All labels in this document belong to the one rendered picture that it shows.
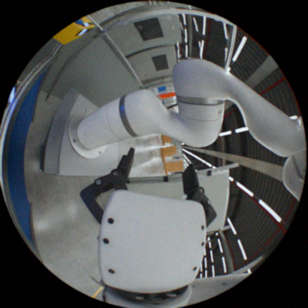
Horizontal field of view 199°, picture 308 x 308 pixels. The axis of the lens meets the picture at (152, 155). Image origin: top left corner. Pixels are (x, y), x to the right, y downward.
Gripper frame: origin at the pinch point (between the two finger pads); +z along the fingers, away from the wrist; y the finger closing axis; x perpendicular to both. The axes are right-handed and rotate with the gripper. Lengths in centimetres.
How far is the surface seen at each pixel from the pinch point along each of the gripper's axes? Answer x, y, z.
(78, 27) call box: 35, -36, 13
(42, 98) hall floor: 7, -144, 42
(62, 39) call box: 32, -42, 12
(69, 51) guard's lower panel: 46, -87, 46
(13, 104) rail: 13.1, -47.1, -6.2
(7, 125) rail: 8.2, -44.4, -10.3
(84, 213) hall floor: -123, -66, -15
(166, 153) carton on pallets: -430, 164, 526
